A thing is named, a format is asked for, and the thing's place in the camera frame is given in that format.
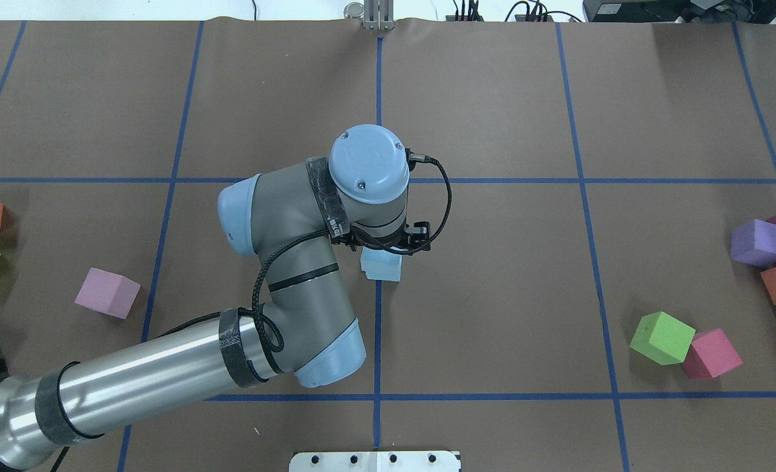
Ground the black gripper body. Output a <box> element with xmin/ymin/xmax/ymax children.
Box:
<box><xmin>335</xmin><ymin>222</ymin><xmax>432</xmax><ymax>255</ymax></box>

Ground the light blue foam block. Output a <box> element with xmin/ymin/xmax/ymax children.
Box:
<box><xmin>359</xmin><ymin>247</ymin><xmax>401</xmax><ymax>272</ymax></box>
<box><xmin>360</xmin><ymin>259</ymin><xmax>401</xmax><ymax>282</ymax></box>

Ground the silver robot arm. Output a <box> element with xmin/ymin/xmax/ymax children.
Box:
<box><xmin>0</xmin><ymin>125</ymin><xmax>447</xmax><ymax>471</ymax></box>

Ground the small metal cylinder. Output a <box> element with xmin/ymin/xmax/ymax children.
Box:
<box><xmin>343</xmin><ymin>2</ymin><xmax>365</xmax><ymax>19</ymax></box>

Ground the black power strip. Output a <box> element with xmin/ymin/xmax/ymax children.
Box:
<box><xmin>444</xmin><ymin>1</ymin><xmax>553</xmax><ymax>23</ymax></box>

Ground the lilac pink foam block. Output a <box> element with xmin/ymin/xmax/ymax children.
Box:
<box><xmin>74</xmin><ymin>267</ymin><xmax>140</xmax><ymax>320</ymax></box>

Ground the magenta foam block beside green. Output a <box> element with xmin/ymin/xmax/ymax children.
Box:
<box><xmin>681</xmin><ymin>328</ymin><xmax>743</xmax><ymax>380</ymax></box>

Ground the purple foam block right side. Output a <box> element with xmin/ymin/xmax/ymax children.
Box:
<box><xmin>729</xmin><ymin>219</ymin><xmax>776</xmax><ymax>267</ymax></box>

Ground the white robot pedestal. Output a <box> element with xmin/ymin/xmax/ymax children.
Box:
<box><xmin>288</xmin><ymin>450</ymin><xmax>463</xmax><ymax>471</ymax></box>

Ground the aluminium frame post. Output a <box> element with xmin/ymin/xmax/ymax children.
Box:
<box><xmin>362</xmin><ymin>0</ymin><xmax>396</xmax><ymax>31</ymax></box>

